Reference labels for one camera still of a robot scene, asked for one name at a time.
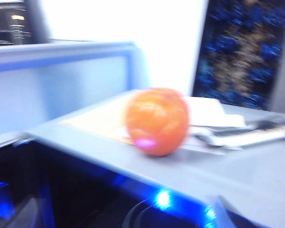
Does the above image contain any dark computer monitor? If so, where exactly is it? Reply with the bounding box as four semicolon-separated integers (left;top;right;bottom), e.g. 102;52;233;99
0;1;34;46

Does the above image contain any dark thin upright monitor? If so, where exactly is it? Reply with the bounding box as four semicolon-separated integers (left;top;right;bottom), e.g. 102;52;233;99
25;0;52;45

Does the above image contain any orange fruit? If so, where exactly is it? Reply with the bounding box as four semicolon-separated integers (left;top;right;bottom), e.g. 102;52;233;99
124;87;190;157

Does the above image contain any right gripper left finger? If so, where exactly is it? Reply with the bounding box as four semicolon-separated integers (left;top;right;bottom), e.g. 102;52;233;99
13;196;54;228

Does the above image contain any dark floral panel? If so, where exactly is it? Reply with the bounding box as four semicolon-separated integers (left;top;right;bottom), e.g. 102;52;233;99
191;0;285;111

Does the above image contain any grey office partition panel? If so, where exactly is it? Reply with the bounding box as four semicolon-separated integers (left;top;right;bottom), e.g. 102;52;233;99
0;41;143;152

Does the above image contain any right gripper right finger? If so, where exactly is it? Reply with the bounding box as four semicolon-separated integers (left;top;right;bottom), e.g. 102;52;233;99
210;195;250;228

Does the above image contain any white paper stack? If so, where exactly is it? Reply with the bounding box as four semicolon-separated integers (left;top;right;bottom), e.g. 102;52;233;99
61;94;285;156

